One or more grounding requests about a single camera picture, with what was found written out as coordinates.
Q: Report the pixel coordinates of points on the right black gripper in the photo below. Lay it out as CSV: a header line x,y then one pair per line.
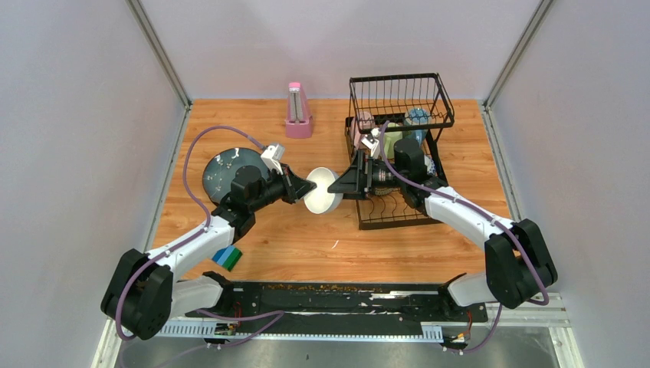
x,y
359,179

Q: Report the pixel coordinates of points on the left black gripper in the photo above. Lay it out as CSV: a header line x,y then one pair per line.
x,y
293,186

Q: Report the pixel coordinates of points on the white patterned bowl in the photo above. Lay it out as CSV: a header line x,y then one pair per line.
x,y
319,201

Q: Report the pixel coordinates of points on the green handled cream mug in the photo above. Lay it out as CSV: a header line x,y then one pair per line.
x,y
389,141

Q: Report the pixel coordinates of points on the pink mug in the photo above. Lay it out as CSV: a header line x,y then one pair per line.
x,y
363,120

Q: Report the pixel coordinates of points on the pink metronome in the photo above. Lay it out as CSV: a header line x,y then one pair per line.
x,y
298,124

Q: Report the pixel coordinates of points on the black wire dish rack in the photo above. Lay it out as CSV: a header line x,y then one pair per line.
x,y
388,98

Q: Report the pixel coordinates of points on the dark blue floral plate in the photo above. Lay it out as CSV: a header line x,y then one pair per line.
x,y
221,170

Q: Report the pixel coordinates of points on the blue mug yellow inside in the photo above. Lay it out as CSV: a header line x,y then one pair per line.
x,y
417,117

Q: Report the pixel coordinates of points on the black gold patterned bowl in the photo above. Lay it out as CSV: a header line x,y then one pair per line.
x,y
382,191

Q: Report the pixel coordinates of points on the red patterned bowl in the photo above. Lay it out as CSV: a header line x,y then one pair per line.
x,y
430,166

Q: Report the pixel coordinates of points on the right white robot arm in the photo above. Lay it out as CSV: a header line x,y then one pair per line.
x,y
518,265

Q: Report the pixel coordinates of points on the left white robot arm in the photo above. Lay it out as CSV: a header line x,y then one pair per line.
x,y
146,290

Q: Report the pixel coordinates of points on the blue green striped block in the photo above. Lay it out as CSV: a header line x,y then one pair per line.
x,y
227,257

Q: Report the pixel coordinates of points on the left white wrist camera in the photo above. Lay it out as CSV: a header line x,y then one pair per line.
x,y
271,157

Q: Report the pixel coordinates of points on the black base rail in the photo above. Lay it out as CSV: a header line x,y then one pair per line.
x,y
376,311

